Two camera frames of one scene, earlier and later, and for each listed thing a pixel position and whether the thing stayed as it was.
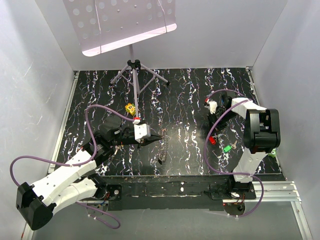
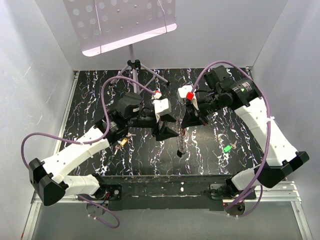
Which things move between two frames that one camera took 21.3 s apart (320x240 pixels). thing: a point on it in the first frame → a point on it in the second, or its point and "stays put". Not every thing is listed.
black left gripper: x=147 y=141 → x=164 y=131
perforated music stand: x=102 y=25 stays put
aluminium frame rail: x=274 y=191 stays put
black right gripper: x=211 y=118 → x=193 y=117
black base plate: x=176 y=192 stays put
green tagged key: x=228 y=148 stays put
